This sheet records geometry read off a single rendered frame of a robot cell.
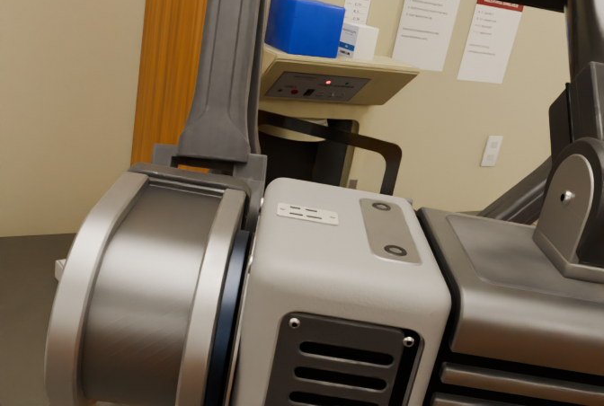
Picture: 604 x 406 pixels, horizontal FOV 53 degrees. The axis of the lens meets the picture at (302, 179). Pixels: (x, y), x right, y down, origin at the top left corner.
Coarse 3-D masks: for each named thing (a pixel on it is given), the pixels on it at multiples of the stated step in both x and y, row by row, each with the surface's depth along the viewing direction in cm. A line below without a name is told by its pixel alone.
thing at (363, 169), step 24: (264, 120) 114; (288, 120) 113; (264, 144) 116; (288, 144) 114; (312, 144) 113; (336, 144) 112; (360, 144) 110; (384, 144) 109; (288, 168) 116; (312, 168) 114; (336, 168) 113; (360, 168) 111; (384, 168) 110; (384, 192) 111
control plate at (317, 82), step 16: (288, 80) 110; (304, 80) 111; (320, 80) 113; (336, 80) 114; (352, 80) 115; (368, 80) 117; (272, 96) 114; (288, 96) 116; (304, 96) 117; (320, 96) 119; (336, 96) 120; (352, 96) 122
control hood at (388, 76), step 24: (264, 48) 107; (264, 72) 106; (312, 72) 109; (336, 72) 111; (360, 72) 113; (384, 72) 115; (408, 72) 118; (264, 96) 114; (360, 96) 123; (384, 96) 125
